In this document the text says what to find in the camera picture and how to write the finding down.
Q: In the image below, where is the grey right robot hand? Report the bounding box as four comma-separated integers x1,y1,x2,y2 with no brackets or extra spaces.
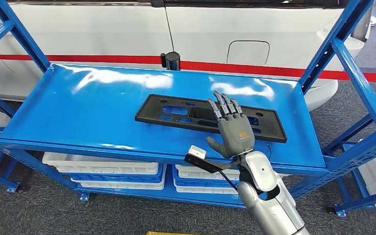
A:
206,91,256,160

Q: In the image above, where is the black plastic panel part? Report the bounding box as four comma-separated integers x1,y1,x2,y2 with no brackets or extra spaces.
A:
134,94,288,143

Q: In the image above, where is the blue plastic bin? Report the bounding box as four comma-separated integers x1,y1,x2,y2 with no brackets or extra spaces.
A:
172,164,240,189
70,164,166,185

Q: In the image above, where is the yellow floor tape square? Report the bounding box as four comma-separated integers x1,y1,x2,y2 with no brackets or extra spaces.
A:
145,230,208,235

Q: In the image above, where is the red barrier belt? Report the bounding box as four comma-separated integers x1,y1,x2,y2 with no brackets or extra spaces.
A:
0,53,376,84

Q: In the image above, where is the white car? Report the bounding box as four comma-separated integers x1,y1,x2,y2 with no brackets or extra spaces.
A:
0,0,375,113

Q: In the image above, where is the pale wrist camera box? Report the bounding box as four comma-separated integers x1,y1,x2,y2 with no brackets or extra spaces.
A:
188,145,207,160

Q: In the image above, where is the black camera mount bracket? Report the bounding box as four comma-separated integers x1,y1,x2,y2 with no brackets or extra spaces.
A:
184,153,240,174

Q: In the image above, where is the black stanchion post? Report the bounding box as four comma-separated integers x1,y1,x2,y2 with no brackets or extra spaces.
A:
160,51,181,71

